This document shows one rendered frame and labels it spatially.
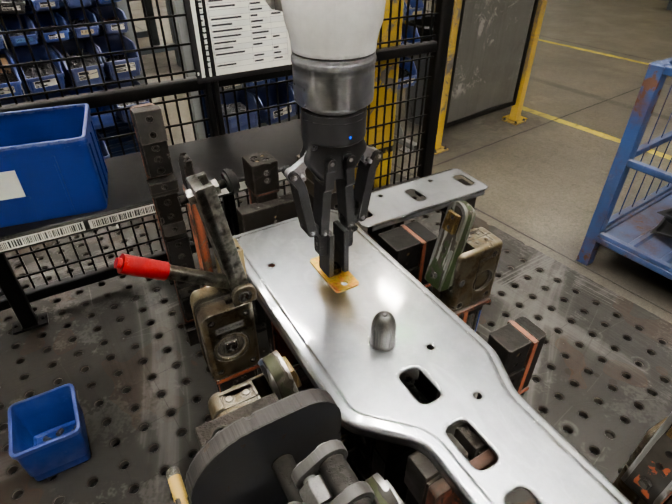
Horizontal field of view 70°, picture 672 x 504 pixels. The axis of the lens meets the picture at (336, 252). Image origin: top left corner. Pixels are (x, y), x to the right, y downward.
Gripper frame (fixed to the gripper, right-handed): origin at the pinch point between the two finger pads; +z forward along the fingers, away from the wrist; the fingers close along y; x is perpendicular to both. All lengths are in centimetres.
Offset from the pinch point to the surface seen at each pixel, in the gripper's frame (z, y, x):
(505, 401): 6.5, -6.9, 27.0
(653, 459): 3.7, -12.2, 39.9
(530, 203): 107, -195, -109
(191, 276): -3.6, 19.4, 0.8
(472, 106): 83, -228, -201
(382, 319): 2.0, 0.6, 13.0
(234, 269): -3.4, 14.6, 1.8
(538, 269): 37, -66, -11
